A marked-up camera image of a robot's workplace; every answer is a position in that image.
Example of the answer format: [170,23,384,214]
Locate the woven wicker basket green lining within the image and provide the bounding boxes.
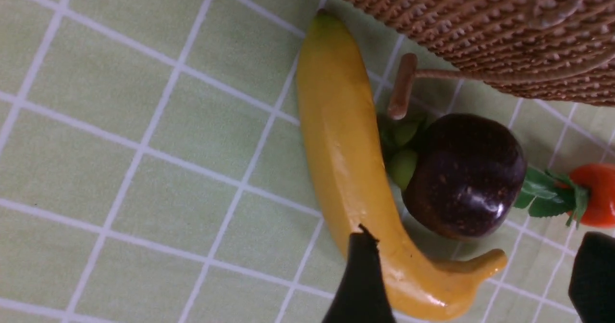
[345,0,615,119]

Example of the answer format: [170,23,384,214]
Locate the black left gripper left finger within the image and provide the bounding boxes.
[322,224,396,323]

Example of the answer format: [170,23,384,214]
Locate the green checkered tablecloth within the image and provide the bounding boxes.
[0,0,615,323]

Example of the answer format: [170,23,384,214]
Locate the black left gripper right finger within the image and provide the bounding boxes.
[568,232,615,323]

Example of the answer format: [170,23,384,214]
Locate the orange toy carrot green leaves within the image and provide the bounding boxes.
[514,163,615,229]

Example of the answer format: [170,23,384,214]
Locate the dark purple toy mangosteen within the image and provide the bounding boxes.
[381,113,528,241]

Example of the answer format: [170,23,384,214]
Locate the yellow toy banana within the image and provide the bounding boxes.
[295,9,507,322]

